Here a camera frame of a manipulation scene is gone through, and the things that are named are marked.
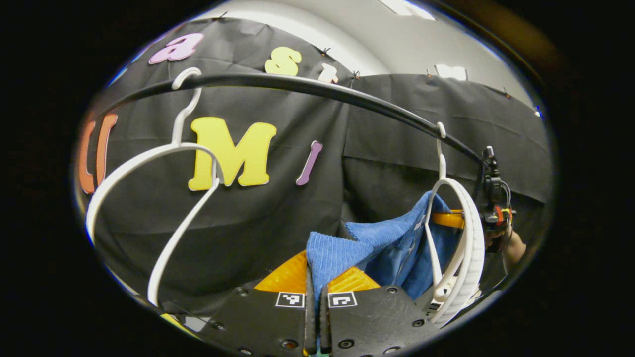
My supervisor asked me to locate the black backdrop cloth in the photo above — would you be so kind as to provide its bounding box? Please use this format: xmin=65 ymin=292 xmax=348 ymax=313
xmin=74 ymin=17 xmax=554 ymax=318

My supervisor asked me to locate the ceiling light panel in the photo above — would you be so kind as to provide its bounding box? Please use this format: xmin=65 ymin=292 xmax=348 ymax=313
xmin=380 ymin=0 xmax=436 ymax=21
xmin=434 ymin=63 xmax=468 ymax=81

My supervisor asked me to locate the blue corduroy shirt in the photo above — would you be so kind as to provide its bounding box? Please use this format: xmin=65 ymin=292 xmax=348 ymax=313
xmin=305 ymin=191 xmax=467 ymax=355

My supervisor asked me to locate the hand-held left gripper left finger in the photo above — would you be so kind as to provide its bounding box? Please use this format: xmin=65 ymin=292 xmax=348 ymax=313
xmin=160 ymin=250 xmax=317 ymax=357

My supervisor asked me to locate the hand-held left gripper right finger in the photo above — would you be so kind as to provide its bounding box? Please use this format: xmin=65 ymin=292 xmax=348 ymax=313
xmin=319 ymin=265 xmax=440 ymax=357

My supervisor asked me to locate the black clothes rack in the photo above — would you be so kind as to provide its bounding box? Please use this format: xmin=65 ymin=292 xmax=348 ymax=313
xmin=97 ymin=73 xmax=484 ymax=167

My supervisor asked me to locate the white plastic hanger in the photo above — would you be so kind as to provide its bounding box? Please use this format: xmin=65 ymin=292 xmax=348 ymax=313
xmin=85 ymin=67 xmax=225 ymax=308
xmin=423 ymin=121 xmax=487 ymax=327

